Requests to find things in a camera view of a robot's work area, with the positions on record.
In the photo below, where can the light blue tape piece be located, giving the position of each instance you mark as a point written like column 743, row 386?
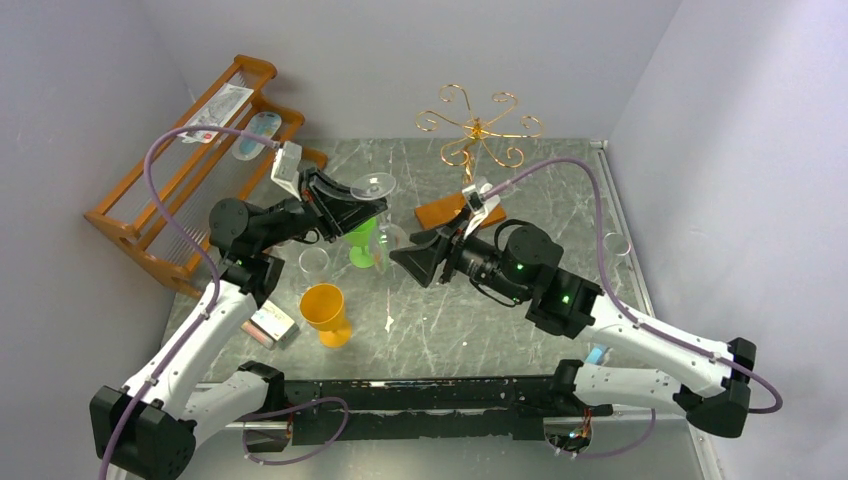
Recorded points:
column 598, row 355

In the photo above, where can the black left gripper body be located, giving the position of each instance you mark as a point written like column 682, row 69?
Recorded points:
column 294, row 219

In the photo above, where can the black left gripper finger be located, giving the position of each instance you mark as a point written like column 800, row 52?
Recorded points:
column 320, row 189
column 341, row 217

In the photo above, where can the green plastic wine glass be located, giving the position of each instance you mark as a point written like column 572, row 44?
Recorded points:
column 359, row 240

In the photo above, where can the clear wine glass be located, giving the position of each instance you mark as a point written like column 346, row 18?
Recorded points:
column 387, row 236

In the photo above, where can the clear glass tumbler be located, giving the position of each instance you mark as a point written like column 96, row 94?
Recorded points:
column 314, row 263

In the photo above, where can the orange plastic wine glass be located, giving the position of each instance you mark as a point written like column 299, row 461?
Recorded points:
column 323, row 307

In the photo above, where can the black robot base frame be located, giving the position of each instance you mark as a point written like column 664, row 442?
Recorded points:
column 394, row 409

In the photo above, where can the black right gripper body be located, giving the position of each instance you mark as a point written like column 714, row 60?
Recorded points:
column 451, row 249

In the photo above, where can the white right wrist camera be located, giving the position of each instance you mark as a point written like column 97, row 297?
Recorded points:
column 480, row 207

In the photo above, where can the orange wooden shelf rack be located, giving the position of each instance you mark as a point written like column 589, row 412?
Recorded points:
column 190, row 179

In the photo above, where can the white printed package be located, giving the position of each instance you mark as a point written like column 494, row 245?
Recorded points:
column 218, row 111

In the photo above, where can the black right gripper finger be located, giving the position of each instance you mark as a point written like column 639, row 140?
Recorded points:
column 443, row 236
column 424, row 263

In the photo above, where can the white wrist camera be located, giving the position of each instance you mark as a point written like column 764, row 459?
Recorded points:
column 480, row 207
column 284, row 171

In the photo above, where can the blue white blister pack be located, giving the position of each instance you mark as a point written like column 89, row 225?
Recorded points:
column 264, row 124

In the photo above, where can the small clear glass cup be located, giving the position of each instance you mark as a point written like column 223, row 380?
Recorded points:
column 616, row 245

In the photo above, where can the small printed cardboard box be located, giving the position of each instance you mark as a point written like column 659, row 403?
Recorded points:
column 270, row 326

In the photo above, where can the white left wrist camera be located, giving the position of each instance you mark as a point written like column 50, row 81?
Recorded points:
column 284, row 171

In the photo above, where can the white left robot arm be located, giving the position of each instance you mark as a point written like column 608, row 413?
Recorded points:
column 153, row 424

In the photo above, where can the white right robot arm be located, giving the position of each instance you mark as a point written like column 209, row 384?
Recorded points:
column 704, row 381

